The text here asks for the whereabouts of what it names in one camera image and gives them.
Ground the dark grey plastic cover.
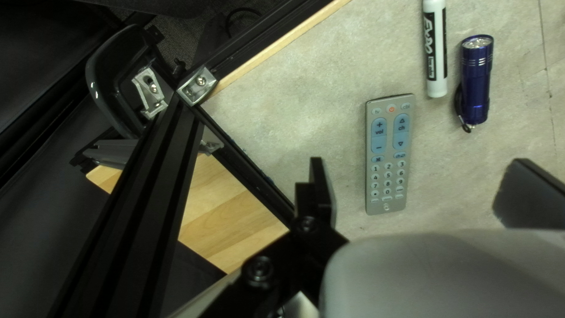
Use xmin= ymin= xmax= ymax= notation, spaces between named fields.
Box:
xmin=85 ymin=24 xmax=156 ymax=138

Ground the white marker pen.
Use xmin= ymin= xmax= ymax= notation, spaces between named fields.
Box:
xmin=421 ymin=0 xmax=448 ymax=99

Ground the black frame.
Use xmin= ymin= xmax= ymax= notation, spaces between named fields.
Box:
xmin=0 ymin=0 xmax=354 ymax=318

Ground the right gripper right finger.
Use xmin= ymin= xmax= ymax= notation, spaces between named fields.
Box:
xmin=492 ymin=158 xmax=565 ymax=230

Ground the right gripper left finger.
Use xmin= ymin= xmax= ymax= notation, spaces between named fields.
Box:
xmin=194 ymin=157 xmax=349 ymax=318

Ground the grey remote control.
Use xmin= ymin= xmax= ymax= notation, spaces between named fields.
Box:
xmin=365 ymin=93 xmax=416 ymax=216

